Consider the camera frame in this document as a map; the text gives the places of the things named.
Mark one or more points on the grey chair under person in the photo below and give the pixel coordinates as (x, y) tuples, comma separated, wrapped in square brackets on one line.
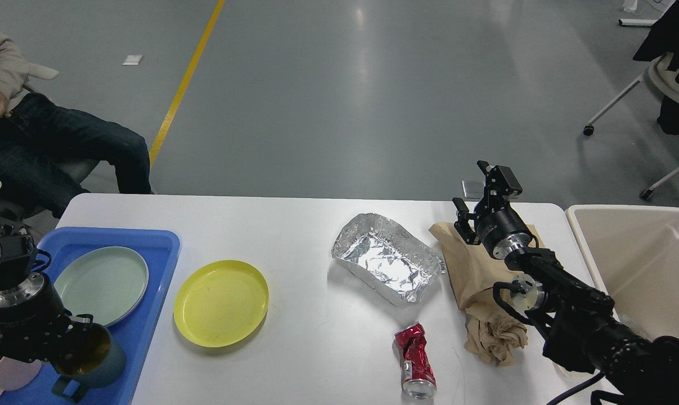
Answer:
[(76, 168)]

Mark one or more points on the blue plastic tray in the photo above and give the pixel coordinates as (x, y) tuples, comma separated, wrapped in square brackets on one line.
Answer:
[(160, 250)]

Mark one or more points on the yellow plastic plate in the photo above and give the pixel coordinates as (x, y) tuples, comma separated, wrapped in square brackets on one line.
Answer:
[(221, 303)]

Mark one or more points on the seated person in jeans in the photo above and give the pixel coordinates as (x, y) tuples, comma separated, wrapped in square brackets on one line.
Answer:
[(35, 131)]

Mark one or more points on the metal floor plate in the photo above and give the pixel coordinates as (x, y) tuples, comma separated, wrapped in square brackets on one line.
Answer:
[(473, 190)]

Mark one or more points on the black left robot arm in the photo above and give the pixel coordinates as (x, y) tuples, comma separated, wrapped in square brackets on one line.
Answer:
[(19, 254)]

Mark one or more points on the crushed red soda can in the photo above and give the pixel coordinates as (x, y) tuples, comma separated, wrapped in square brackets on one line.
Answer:
[(418, 379)]

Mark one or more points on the aluminium foil tray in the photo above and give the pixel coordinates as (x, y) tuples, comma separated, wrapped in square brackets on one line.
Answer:
[(387, 258)]

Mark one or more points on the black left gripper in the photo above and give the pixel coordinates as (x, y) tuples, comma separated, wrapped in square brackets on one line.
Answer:
[(35, 325)]

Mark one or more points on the dark teal mug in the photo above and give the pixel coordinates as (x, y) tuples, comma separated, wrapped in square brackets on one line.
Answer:
[(96, 363)]

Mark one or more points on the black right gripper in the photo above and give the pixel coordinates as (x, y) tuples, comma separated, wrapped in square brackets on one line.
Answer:
[(497, 225)]

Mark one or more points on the beige plastic bin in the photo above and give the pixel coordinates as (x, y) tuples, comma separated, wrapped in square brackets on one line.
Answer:
[(632, 254)]

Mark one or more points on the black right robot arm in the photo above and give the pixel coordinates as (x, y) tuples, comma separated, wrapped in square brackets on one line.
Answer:
[(575, 320)]

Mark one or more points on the crumpled brown paper bag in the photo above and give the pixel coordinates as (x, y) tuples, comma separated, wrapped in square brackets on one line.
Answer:
[(492, 334)]

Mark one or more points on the white office chair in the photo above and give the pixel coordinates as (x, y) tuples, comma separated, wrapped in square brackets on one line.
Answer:
[(660, 49)]

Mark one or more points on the pale green plate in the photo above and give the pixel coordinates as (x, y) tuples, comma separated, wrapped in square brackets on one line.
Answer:
[(108, 283)]

